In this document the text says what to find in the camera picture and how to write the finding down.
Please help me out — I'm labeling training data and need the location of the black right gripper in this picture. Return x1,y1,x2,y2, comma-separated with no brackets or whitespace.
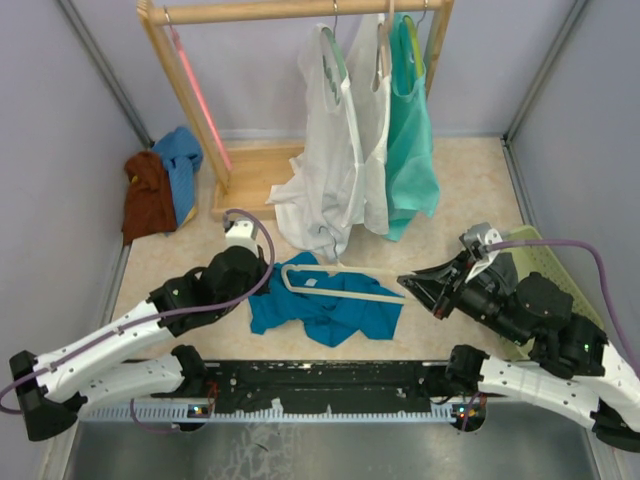
397,250,529,346

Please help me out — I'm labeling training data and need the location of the cream hanger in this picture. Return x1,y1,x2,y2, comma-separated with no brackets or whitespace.
281,226,410,305

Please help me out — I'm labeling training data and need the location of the blue t-shirt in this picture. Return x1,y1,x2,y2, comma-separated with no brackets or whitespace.
249,263,402,347

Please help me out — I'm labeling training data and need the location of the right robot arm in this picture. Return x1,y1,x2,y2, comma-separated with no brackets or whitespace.
397,251,639,453

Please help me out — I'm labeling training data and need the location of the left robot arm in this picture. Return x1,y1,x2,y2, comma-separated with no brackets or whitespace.
9,246,274,442

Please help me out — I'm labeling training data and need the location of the grey t-shirt in basket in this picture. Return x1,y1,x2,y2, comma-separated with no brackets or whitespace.
478,252,518,295

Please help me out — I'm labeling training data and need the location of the teal t-shirt on hanger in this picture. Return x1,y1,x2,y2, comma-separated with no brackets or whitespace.
386,13,440,242

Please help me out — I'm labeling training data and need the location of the white t-shirt on green hanger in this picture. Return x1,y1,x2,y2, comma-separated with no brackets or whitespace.
267,24,364,261

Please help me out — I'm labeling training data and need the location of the pink hanger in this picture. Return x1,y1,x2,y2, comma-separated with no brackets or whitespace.
163,6,232,171

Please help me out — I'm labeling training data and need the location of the white t-shirt on wooden hanger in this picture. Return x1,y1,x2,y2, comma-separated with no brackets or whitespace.
346,14,391,235

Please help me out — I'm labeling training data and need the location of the green hanger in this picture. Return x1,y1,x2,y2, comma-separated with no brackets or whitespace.
320,27,347,108

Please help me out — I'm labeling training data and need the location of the yellow hanger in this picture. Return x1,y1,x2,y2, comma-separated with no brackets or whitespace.
404,15,424,79

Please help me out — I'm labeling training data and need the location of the wooden hanger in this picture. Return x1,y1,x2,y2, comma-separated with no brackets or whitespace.
377,0,395,80

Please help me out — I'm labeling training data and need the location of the wooden clothes rack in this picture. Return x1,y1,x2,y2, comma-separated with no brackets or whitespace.
136,1,454,220

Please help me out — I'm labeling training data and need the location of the light green perforated basket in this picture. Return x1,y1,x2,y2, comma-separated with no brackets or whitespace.
499,225,604,361

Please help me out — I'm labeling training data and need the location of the brown cloth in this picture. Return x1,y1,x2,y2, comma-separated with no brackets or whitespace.
122,151,178,245

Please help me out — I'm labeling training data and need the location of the light blue striped cloth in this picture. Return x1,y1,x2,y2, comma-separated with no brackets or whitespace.
151,126,203,227

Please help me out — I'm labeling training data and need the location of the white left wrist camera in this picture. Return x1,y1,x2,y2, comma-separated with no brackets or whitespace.
225,217,259,257

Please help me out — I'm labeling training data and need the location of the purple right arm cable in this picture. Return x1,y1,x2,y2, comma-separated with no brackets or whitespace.
479,238,640,376

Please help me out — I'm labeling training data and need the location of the white toothed cable strip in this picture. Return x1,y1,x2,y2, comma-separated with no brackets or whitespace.
79,400,468,425

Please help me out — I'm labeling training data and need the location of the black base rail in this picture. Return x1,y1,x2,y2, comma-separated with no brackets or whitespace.
149,358,506,414

